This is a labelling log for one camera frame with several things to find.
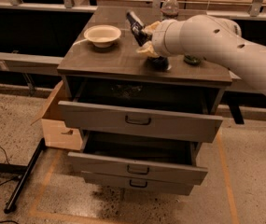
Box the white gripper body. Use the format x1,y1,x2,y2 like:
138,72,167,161
152,20,184,57

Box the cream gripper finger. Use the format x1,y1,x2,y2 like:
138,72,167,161
143,21,161,35
136,41,159,58

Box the blue chip bag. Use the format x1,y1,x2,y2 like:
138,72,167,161
126,10,151,47

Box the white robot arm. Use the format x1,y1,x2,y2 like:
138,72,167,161
137,15,266,96

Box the green soda can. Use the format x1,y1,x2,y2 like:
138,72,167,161
184,55,201,65

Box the clear plastic water bottle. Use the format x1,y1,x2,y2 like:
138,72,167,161
161,0,179,20

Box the grey metal drawer cabinet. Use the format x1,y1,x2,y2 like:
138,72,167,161
57,6,232,196

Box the top grey drawer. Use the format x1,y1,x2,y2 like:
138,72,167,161
58,101,223,143

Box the grey drawer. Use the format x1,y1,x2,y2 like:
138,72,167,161
68,152,207,185
82,173,193,195
58,101,223,143

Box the cardboard box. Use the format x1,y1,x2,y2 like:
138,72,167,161
32,81,83,150

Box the middle grey drawer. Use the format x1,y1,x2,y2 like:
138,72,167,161
68,152,207,185

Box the bottom grey drawer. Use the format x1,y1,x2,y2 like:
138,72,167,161
82,173,193,195

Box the black metal stand leg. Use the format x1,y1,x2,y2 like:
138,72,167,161
4,138,46,214

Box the grey shelf rail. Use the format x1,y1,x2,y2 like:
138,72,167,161
0,52,63,76

